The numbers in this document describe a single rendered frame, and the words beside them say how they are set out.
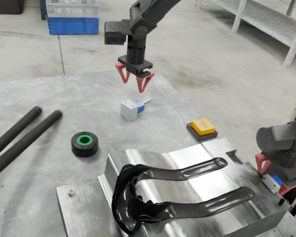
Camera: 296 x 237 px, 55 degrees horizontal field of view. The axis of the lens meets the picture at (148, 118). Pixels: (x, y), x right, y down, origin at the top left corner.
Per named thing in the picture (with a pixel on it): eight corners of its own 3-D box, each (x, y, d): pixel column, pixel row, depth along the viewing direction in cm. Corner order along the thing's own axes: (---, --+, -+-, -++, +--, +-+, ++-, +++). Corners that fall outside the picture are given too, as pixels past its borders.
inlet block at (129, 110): (144, 102, 112) (146, 90, 108) (154, 108, 109) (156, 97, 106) (120, 114, 103) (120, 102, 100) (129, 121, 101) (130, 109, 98)
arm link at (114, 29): (148, 29, 76) (146, 3, 79) (105, 27, 74) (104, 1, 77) (142, 54, 87) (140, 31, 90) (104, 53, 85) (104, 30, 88)
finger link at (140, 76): (138, 98, 92) (141, 72, 86) (123, 89, 95) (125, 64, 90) (153, 91, 96) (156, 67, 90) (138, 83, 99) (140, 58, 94)
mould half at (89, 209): (217, 157, 92) (229, 125, 83) (276, 226, 74) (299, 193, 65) (57, 202, 71) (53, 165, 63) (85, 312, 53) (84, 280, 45)
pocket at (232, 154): (233, 158, 84) (237, 149, 82) (245, 170, 81) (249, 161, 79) (221, 161, 83) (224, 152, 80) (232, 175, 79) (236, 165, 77)
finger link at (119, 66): (128, 91, 94) (129, 66, 89) (113, 83, 98) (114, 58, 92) (142, 85, 98) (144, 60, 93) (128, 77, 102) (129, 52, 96)
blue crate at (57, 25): (94, 23, 394) (94, 7, 380) (99, 35, 363) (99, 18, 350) (47, 22, 375) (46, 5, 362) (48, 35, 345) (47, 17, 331)
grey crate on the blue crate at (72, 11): (94, 8, 381) (94, -4, 372) (99, 19, 350) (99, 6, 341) (46, 6, 362) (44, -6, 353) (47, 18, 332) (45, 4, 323)
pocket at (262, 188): (258, 185, 77) (263, 176, 75) (272, 201, 73) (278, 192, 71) (245, 190, 75) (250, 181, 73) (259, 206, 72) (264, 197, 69)
